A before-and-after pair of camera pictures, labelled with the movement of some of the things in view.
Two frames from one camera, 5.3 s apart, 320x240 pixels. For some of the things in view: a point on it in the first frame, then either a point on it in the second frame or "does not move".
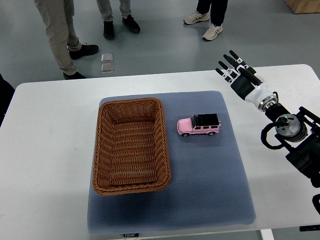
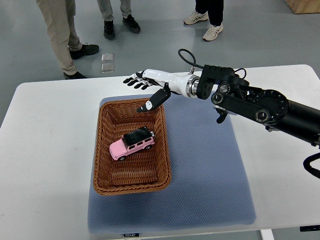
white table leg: x=267 y=234 does not move
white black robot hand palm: x=259 y=94 to x=186 y=85
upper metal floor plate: x=107 y=57 does not move
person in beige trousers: x=58 y=15 does not move
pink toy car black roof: x=203 y=123 to x=132 y=141
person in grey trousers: x=107 y=16 does not move
